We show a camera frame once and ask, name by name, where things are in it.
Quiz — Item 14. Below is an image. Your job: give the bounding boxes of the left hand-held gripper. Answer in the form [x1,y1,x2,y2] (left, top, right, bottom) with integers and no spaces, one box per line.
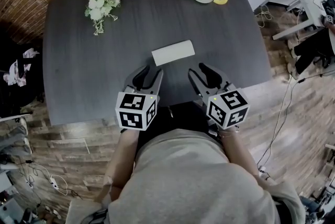
[115,64,164,131]

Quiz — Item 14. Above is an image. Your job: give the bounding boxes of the white power strip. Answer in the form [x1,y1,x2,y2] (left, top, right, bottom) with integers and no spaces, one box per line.
[49,175,60,190]

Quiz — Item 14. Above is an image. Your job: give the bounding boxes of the pink patterned cloth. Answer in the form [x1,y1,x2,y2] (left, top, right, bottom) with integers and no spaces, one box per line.
[3,47,40,87]

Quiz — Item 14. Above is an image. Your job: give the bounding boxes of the person's grey shirt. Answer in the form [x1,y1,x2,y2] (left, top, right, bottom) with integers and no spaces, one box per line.
[65,128,307,224]

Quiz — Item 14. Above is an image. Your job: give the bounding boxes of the person's right forearm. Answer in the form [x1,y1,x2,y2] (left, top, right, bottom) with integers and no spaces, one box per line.
[219,127,275,192]

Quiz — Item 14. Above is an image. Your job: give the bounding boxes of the black office chair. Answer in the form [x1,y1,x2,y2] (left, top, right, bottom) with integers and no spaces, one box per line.
[0,29,47,114]

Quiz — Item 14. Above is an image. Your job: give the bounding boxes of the white coiled cable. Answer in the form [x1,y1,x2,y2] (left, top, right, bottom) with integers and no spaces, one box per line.
[258,4,273,28]

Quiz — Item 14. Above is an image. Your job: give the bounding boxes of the white glasses case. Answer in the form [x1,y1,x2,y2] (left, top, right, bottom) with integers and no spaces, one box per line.
[151,39,196,67]

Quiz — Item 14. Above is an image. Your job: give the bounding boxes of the person's left forearm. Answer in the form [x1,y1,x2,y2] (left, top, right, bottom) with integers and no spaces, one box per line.
[95,127,141,203]

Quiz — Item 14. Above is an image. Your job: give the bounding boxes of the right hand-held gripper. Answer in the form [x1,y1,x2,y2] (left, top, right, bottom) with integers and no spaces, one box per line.
[187,62,251,130]

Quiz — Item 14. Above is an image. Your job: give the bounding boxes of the white flower bouquet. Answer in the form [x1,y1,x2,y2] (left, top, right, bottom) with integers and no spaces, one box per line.
[84,0,121,37]

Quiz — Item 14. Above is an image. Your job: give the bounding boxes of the white side desk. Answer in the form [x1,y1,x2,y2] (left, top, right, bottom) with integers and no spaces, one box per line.
[0,112,34,123]

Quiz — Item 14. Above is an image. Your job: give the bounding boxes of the person's black trousers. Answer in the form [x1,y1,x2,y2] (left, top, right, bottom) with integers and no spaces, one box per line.
[136,102,223,150]

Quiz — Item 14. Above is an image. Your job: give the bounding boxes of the dark grey table white legs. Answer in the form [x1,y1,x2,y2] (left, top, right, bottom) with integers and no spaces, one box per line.
[42,0,273,127]

